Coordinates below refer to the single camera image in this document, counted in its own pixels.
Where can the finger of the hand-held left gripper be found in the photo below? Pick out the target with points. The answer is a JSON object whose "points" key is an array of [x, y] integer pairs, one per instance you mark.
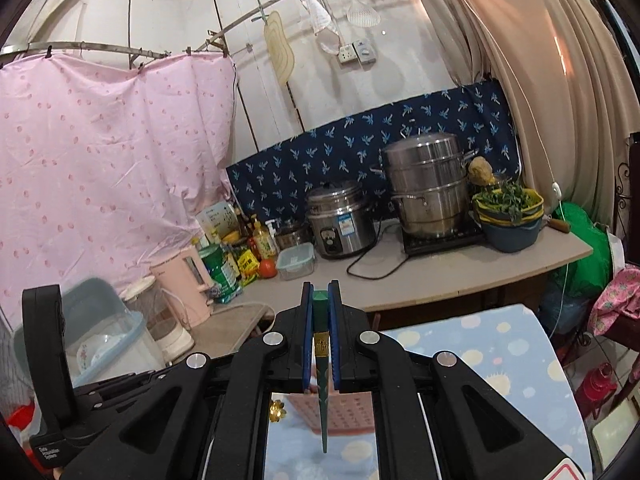
{"points": [[45, 340]]}

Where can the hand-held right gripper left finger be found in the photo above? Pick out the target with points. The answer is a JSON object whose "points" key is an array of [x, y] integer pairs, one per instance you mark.
{"points": [[307, 340]]}

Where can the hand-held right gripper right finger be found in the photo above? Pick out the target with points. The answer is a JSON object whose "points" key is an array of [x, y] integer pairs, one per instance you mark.
{"points": [[334, 340]]}

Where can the green chopstick with gold band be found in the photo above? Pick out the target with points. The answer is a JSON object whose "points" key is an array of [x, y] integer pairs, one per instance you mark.
{"points": [[321, 360]]}

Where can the gold flower-shaped spoon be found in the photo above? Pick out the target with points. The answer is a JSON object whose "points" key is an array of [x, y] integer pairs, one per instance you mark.
{"points": [[276, 407]]}

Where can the pink perforated utensil basket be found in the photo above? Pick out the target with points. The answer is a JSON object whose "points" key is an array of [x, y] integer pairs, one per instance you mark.
{"points": [[350, 415]]}

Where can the white floral plate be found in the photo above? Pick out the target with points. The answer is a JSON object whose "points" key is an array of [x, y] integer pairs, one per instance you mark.
{"points": [[100, 350]]}

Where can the plastic dish storage box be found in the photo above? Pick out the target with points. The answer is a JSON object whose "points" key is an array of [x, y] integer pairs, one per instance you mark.
{"points": [[100, 320]]}

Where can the clear food container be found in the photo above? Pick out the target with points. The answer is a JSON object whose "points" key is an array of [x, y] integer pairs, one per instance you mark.
{"points": [[296, 262]]}

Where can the red tomato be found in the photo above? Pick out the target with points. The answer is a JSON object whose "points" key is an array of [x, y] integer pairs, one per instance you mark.
{"points": [[268, 267]]}

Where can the yellow packet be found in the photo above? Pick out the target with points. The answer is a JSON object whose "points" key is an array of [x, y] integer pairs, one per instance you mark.
{"points": [[248, 266]]}

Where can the yellow oil bottle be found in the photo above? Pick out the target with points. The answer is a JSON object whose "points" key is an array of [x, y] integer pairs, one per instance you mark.
{"points": [[263, 245]]}

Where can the small steel bowl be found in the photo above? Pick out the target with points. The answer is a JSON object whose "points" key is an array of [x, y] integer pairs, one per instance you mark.
{"points": [[291, 235]]}

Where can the white blender appliance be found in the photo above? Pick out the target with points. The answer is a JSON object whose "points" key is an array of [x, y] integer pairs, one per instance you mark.
{"points": [[160, 320]]}

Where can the silver rice cooker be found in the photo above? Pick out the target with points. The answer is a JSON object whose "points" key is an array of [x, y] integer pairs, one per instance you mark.
{"points": [[340, 220]]}

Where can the dark sauce bottle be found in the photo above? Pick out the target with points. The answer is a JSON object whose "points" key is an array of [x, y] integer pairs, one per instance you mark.
{"points": [[245, 225]]}

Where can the wooden counter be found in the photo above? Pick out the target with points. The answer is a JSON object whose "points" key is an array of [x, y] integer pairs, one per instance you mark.
{"points": [[450, 275]]}

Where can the pink electric kettle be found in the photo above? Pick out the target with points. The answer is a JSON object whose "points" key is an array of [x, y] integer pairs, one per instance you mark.
{"points": [[182, 285]]}

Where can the blue planet-print tablecloth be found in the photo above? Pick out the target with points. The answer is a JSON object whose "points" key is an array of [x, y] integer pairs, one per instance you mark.
{"points": [[475, 360]]}

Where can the black induction cooktop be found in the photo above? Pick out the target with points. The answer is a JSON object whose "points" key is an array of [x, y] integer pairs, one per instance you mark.
{"points": [[445, 242]]}

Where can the stainless steel steamer pot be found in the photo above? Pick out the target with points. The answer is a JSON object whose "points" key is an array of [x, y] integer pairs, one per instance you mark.
{"points": [[425, 185]]}

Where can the pink dotted curtain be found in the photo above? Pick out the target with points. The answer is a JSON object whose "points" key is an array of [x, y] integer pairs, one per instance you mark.
{"points": [[100, 160]]}

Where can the navy leaf-print cloth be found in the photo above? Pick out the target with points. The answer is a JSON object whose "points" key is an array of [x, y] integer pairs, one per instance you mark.
{"points": [[350, 145]]}

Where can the blue basin with greens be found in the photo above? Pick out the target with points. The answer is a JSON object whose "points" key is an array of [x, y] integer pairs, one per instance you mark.
{"points": [[512, 235]]}

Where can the brown lumpy root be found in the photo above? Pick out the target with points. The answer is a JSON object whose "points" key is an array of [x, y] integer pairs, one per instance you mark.
{"points": [[481, 171]]}

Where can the green leafy vegetables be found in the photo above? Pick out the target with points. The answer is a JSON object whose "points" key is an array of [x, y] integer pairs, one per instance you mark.
{"points": [[507, 197]]}

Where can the red plastic bottle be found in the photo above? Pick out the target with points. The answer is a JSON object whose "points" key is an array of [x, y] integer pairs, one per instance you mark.
{"points": [[597, 387]]}

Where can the green plastic bag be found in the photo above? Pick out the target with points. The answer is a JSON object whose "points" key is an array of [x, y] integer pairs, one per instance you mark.
{"points": [[585, 240]]}

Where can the pink floral cloth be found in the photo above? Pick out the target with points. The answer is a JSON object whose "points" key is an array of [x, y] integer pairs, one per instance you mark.
{"points": [[617, 300]]}

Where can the beige hanging cutting board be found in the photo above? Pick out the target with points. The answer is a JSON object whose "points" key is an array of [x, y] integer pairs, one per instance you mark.
{"points": [[280, 50]]}

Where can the white hanging cloth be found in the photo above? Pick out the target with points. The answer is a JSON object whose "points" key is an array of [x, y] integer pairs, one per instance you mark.
{"points": [[320, 25]]}

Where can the white slotted skimmer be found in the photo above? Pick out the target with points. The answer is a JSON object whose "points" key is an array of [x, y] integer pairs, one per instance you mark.
{"points": [[363, 12]]}

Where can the beige curtain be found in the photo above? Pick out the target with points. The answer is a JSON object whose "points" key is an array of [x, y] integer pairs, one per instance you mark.
{"points": [[550, 85]]}

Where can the wall power socket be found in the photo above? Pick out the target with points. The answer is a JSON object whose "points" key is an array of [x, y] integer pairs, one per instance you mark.
{"points": [[357, 52]]}

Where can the metal curtain rail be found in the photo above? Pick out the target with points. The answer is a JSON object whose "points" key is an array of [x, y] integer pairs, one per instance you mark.
{"points": [[100, 46]]}

